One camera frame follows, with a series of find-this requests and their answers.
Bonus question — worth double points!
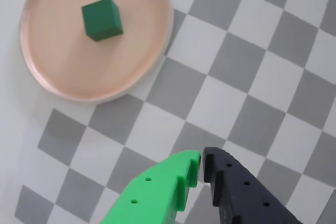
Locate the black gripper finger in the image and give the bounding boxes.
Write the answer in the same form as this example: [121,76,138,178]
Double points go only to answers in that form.
[201,146,307,224]

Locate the pink round plate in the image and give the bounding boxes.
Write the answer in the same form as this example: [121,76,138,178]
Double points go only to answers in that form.
[18,0,174,104]

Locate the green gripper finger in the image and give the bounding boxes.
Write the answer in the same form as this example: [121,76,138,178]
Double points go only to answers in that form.
[98,150,202,224]

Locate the grey white checkered mat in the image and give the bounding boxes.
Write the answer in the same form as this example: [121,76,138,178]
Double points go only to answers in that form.
[14,0,336,224]

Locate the dark green cube dice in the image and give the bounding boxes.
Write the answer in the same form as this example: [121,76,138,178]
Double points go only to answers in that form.
[81,0,124,42]

